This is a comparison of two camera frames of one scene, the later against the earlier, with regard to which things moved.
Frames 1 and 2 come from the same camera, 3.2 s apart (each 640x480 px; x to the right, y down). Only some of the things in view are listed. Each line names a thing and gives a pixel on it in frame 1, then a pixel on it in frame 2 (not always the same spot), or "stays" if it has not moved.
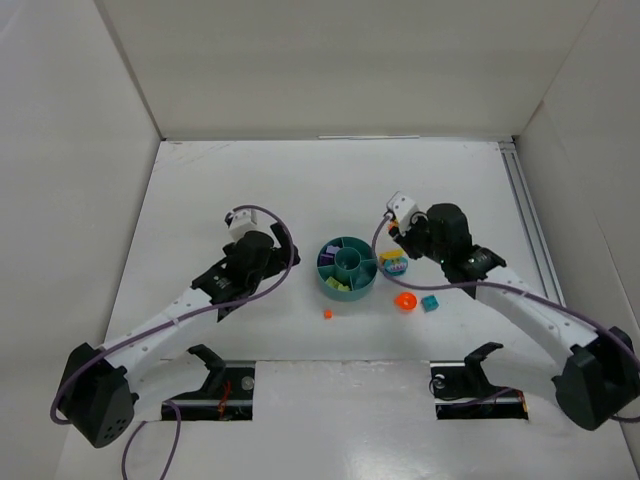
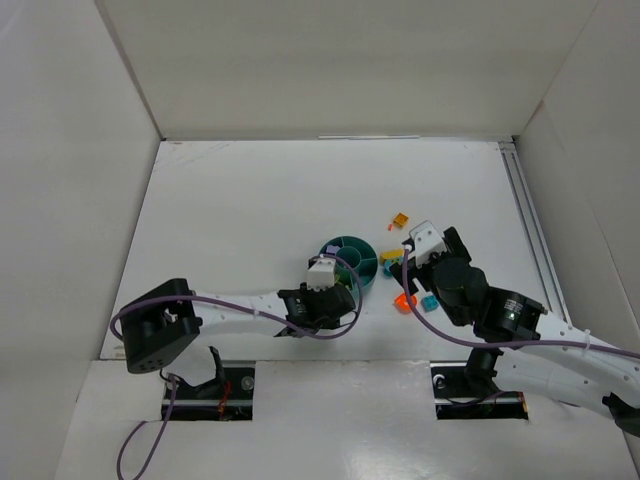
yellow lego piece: (390, 253) stays
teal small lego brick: (429, 303) stays
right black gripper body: (413, 241) to (417, 273)
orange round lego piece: (405, 301) stays
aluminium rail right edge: (510, 153) stays
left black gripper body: (279, 245) to (338, 298)
